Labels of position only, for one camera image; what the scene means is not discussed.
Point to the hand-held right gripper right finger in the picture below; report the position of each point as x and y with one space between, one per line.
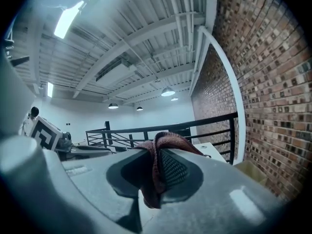
219 191

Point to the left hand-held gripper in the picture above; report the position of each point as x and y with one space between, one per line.
45 135

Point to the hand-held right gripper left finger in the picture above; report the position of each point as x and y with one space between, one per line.
92 191

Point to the brown cloth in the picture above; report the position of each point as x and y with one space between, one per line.
156 179

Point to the cardboard box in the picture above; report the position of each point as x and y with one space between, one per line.
251 172

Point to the white table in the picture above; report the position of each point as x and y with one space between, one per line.
207 147

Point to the black metal railing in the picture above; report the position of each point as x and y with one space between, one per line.
231 140

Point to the pendant lamp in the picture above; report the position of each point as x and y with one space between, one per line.
168 92
174 99
139 108
113 106

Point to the rectangular ceiling light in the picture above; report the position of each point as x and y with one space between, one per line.
50 89
67 23

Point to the white ceiling air conditioner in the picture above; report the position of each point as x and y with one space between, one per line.
114 75

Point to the white pipe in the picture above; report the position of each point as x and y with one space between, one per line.
236 86

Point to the narrow black post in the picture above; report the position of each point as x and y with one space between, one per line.
107 125

